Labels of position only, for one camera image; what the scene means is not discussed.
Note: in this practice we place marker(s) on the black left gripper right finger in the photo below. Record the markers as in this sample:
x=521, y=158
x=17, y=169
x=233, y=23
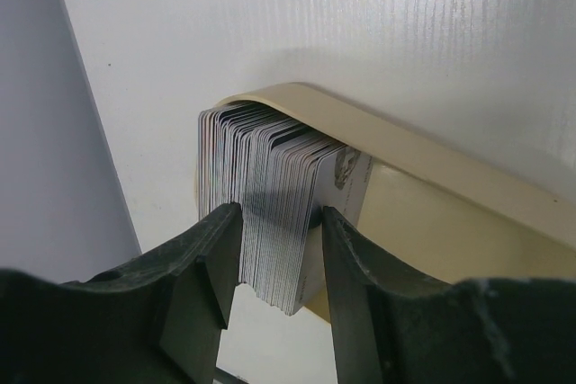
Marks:
x=392, y=323

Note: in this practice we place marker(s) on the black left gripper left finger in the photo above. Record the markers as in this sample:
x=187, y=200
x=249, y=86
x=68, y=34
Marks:
x=156, y=319

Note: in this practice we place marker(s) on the beige oval tray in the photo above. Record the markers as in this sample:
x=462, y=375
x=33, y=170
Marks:
x=443, y=213

